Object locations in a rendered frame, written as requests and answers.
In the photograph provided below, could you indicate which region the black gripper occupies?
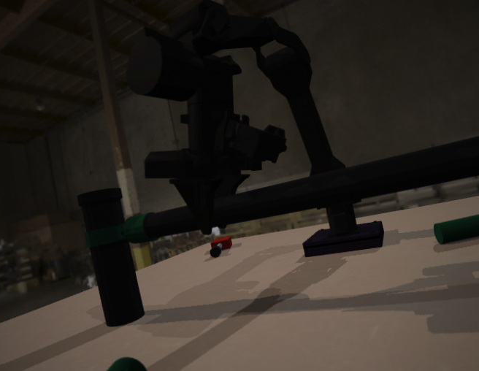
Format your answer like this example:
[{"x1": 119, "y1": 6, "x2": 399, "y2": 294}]
[{"x1": 144, "y1": 102, "x2": 262, "y2": 235}]

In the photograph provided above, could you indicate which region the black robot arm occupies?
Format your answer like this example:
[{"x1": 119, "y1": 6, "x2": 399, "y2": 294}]
[{"x1": 126, "y1": 0, "x2": 361, "y2": 237}]

